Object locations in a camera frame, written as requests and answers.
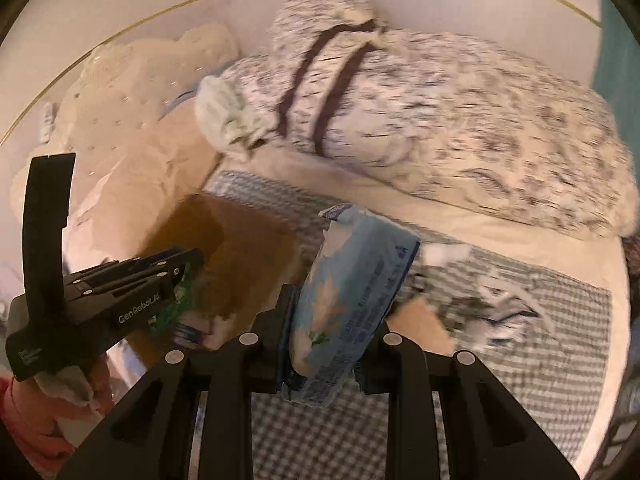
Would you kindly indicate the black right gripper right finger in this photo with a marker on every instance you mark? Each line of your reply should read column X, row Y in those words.
column 452, row 410

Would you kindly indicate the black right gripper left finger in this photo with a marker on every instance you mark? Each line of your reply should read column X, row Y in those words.
column 149, row 434

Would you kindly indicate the blue wet wipes pack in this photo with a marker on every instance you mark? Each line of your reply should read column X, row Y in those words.
column 363, row 260

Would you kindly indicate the left hand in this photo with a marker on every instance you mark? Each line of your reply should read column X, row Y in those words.
column 32, row 417

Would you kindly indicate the green checkered cloth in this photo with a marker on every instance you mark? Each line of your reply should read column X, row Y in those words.
column 450, row 334

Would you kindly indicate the brown cardboard box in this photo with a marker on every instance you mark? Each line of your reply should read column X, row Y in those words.
column 248, row 255

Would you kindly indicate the cream bed sheet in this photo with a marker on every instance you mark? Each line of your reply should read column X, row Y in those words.
column 296, row 187

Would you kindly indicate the beige studded cushion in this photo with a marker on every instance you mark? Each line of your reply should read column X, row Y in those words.
column 130, row 122

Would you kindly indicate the pale green towel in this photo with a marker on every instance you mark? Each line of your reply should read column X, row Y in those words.
column 225, row 119

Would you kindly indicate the floral white pillow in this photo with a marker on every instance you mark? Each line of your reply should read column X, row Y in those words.
column 441, row 116

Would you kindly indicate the teal curtain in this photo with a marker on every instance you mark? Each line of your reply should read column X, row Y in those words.
column 617, row 74

